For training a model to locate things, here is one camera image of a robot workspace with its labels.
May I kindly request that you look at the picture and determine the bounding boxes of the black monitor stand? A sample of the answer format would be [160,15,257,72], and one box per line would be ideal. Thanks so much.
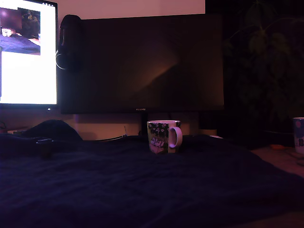
[139,113,149,136]

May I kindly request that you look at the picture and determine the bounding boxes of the white floral print mug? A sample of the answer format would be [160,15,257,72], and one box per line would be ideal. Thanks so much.
[146,120,183,154]

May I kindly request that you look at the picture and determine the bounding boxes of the dark wide computer monitor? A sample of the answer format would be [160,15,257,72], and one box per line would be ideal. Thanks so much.
[60,13,225,114]

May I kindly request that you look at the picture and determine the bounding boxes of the dark blue table cloth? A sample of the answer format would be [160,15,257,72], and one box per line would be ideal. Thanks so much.
[0,119,304,228]

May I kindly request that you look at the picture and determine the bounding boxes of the black headphones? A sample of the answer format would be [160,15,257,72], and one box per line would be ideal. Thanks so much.
[56,14,84,72]

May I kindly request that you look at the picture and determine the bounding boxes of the lit computer monitor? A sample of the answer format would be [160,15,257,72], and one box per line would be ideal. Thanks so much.
[0,0,59,111]

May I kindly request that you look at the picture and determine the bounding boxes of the green leafy house plant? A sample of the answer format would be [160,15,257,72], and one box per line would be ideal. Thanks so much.
[223,0,304,124]

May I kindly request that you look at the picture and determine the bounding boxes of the pale mug with dots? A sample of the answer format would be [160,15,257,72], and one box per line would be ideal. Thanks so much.
[292,117,304,155]

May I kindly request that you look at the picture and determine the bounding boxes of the grey desk cable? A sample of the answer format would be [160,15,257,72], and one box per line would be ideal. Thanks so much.
[95,134,128,141]

